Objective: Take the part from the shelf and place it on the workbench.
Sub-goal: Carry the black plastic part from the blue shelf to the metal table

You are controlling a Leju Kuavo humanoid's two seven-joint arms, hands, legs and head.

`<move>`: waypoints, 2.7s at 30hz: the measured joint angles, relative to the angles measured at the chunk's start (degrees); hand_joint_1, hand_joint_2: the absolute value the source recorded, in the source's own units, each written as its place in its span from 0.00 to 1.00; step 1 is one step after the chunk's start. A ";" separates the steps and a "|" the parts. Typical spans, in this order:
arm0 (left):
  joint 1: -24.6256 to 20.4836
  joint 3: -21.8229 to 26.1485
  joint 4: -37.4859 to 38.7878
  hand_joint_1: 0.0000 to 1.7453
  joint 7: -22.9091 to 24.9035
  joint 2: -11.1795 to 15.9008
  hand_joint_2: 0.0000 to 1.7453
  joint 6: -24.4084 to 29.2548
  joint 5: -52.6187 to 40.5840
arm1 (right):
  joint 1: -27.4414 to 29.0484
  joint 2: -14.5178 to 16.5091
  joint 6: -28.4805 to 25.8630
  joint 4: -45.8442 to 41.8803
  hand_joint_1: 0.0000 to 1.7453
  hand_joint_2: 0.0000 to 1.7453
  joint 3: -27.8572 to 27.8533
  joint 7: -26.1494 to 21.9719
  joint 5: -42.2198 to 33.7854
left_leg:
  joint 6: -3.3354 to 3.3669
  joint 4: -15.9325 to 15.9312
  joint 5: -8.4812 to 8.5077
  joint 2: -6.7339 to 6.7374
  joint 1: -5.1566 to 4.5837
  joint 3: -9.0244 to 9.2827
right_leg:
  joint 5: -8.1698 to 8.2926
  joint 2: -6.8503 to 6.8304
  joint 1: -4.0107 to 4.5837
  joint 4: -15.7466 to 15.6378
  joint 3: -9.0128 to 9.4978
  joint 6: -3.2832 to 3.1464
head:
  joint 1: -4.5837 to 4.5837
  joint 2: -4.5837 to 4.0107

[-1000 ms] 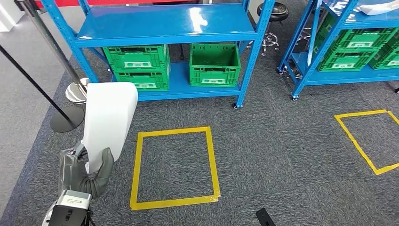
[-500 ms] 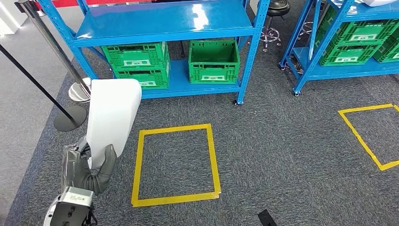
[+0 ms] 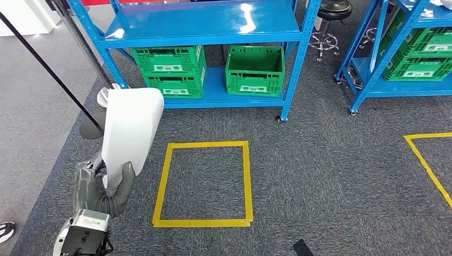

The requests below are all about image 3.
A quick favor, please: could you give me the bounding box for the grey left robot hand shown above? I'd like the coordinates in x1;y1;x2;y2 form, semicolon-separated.
73;161;136;213

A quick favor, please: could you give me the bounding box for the blue metal shelf rack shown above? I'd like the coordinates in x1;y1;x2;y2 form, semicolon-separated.
67;0;322;123
334;0;452;116

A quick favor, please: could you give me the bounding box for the yellow floor tape square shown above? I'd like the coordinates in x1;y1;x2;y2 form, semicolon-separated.
151;140;254;229
403;132;452;209

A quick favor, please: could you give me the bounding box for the white low platform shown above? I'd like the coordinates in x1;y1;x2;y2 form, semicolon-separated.
0;0;61;37

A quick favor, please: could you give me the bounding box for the open green plastic crate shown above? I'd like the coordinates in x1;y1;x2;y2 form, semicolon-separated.
225;45;286;97

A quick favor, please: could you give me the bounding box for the black round stool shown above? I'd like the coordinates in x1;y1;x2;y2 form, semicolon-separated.
359;26;378;49
309;0;353;62

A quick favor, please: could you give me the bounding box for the black stanchion post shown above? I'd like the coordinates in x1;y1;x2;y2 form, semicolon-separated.
0;12;107;140

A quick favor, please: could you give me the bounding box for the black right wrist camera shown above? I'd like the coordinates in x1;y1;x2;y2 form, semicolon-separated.
293;239;314;256

